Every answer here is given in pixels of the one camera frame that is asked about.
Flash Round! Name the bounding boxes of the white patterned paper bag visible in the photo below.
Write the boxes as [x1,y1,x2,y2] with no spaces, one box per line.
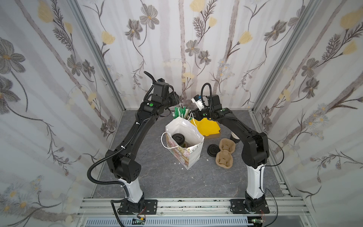
[161,117,204,169]

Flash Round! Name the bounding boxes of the green paper cup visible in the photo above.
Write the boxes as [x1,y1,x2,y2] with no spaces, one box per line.
[179,142,188,148]

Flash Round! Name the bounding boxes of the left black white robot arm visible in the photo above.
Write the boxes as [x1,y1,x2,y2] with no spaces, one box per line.
[87,92,179,213]

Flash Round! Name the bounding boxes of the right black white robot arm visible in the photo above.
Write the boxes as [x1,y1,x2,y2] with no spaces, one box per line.
[192,108,270,215]

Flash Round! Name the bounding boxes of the yellow napkins stack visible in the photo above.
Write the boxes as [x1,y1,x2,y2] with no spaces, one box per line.
[190,118,221,136]

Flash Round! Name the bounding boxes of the brown cardboard napkin box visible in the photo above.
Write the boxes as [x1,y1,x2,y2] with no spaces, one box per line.
[204,131,221,139]

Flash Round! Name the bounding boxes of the green white straws bundle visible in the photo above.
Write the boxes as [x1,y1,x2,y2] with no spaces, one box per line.
[172,107,192,120]

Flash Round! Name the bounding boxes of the black paper cup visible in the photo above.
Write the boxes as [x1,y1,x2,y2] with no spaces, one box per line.
[230,132,240,144]

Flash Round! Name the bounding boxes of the black cup lid stack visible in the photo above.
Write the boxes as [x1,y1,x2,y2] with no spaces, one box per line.
[207,144,220,158]

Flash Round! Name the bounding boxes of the brown pulp cup carrier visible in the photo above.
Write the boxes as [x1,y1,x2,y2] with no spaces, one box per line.
[216,138,236,169]

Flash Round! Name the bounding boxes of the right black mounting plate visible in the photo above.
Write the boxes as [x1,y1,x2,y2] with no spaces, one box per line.
[230,198,270,215]

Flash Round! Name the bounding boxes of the black mounting plate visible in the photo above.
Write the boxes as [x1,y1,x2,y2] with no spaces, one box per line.
[117,199,158,215]
[230,198,270,215]

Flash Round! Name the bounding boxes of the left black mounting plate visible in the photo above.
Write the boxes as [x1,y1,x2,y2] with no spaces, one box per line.
[117,199,158,215]

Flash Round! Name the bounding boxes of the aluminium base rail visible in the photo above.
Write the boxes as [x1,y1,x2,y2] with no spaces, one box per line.
[76,197,317,227]

